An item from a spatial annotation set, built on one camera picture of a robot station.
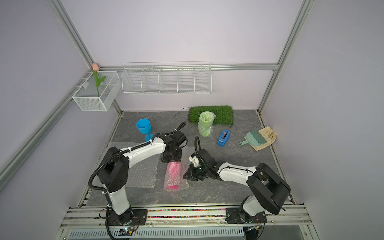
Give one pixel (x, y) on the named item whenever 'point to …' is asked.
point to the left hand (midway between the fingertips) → (176, 160)
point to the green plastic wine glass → (205, 123)
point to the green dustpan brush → (254, 137)
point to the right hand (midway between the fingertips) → (182, 177)
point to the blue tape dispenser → (223, 138)
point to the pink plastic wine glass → (173, 178)
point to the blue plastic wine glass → (144, 126)
